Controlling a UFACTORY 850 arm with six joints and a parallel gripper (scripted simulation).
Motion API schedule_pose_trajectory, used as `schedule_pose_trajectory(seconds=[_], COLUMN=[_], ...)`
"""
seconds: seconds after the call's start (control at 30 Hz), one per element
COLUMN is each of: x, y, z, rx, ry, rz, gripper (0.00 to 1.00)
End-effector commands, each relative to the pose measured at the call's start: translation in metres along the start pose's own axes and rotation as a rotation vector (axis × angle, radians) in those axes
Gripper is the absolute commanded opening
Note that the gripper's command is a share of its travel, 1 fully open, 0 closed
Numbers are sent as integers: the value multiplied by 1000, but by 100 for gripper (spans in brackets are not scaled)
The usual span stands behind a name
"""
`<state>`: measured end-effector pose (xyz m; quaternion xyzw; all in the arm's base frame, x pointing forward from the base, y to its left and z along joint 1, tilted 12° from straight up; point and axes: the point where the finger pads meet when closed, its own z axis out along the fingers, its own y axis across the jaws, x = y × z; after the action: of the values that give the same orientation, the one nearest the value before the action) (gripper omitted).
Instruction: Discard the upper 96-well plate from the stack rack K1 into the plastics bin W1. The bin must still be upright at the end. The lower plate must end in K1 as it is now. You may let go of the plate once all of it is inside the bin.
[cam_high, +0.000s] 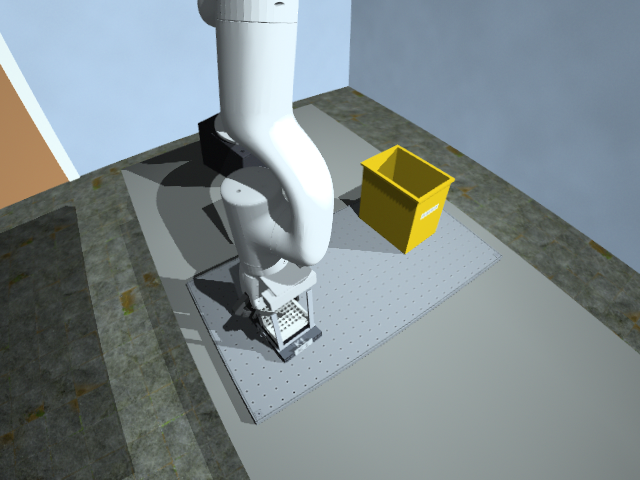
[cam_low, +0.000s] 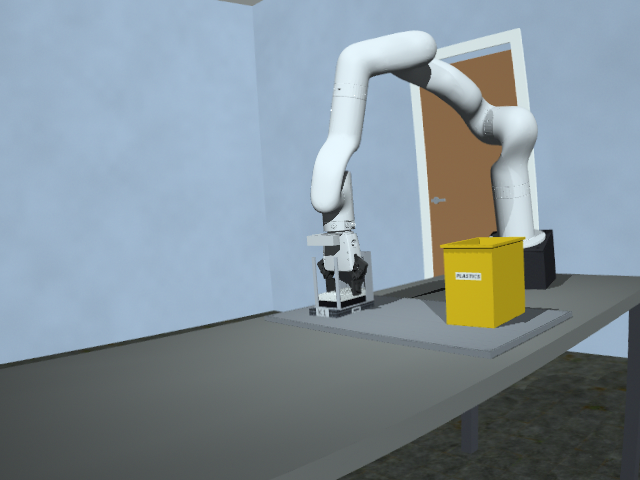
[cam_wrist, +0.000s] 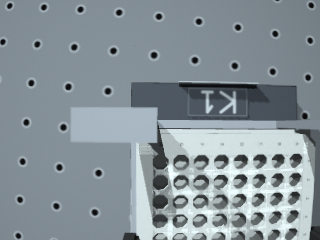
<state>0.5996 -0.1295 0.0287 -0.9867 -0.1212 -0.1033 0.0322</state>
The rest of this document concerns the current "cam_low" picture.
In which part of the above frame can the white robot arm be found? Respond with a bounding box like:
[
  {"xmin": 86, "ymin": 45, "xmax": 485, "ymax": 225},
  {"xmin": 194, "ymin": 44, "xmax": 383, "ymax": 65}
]
[{"xmin": 307, "ymin": 31, "xmax": 546, "ymax": 248}]

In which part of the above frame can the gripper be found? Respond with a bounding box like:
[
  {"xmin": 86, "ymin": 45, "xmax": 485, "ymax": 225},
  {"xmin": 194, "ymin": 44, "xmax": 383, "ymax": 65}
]
[{"xmin": 317, "ymin": 231, "xmax": 368, "ymax": 295}]

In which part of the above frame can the yellow open-top bin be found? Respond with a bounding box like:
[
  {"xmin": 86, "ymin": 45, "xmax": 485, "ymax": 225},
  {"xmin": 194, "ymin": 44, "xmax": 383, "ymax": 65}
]
[{"xmin": 440, "ymin": 237, "xmax": 526, "ymax": 328}]

